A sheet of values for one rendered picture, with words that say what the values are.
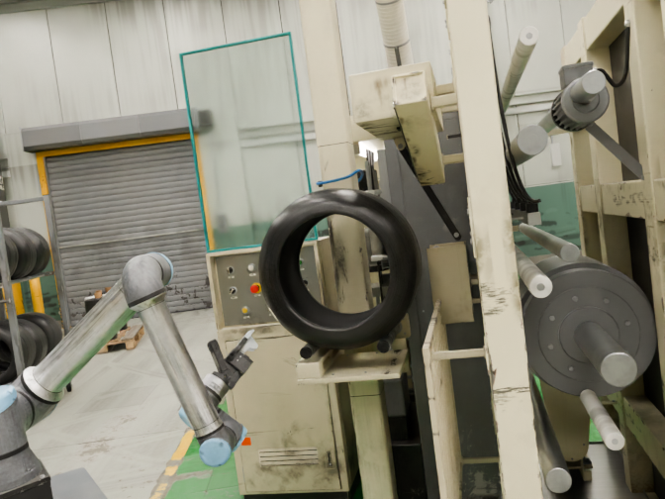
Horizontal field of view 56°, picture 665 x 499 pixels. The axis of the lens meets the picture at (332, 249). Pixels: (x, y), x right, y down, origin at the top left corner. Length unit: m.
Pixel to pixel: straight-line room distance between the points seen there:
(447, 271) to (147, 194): 9.48
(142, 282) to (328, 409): 1.38
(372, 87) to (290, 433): 1.77
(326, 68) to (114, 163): 9.36
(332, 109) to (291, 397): 1.34
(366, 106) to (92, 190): 10.14
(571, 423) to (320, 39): 1.87
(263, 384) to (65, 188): 9.29
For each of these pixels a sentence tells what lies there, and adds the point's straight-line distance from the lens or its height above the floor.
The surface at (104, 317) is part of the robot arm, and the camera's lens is 2.11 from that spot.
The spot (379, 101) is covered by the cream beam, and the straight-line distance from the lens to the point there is 1.92.
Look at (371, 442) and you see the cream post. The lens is 2.72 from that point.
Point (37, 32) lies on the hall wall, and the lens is 12.59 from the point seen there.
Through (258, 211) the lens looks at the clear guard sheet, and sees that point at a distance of 2.97.
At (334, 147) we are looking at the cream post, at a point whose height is 1.64.
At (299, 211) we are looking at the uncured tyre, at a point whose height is 1.40.
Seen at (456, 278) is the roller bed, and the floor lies 1.07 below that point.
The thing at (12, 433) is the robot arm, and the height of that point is 0.86.
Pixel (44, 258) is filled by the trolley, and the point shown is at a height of 1.31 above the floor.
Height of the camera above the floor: 1.38
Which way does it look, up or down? 3 degrees down
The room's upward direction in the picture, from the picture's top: 7 degrees counter-clockwise
